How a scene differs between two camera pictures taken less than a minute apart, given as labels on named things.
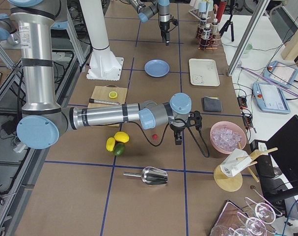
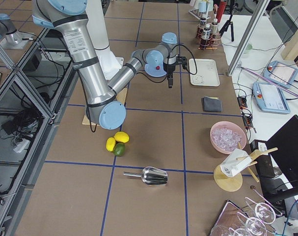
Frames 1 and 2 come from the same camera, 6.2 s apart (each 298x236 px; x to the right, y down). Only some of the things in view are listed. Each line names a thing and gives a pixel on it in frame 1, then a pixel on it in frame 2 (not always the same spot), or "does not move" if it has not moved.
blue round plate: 156,68 does not move
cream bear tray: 203,72 does not move
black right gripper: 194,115 to 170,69
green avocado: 119,149 does not move
